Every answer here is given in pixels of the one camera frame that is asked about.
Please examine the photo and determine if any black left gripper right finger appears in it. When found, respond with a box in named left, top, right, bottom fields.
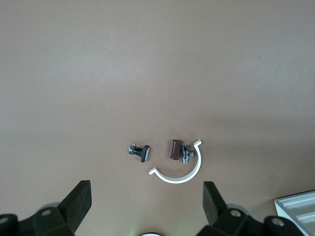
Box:
left=196, top=181, right=307, bottom=236

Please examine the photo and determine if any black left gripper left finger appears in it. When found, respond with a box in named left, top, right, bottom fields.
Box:
left=0, top=180, right=92, bottom=236

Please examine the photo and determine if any white curved pipe clamp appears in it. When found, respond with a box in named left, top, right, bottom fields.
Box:
left=148, top=139, right=204, bottom=184

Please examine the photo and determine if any brown table cover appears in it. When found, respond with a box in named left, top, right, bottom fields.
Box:
left=0, top=0, right=315, bottom=236

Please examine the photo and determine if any brown-handled chrome valve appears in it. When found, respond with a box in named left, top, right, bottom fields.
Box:
left=169, top=139, right=195, bottom=164

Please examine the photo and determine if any small black rectangular switch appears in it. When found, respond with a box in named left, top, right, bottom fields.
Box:
left=128, top=144, right=151, bottom=163

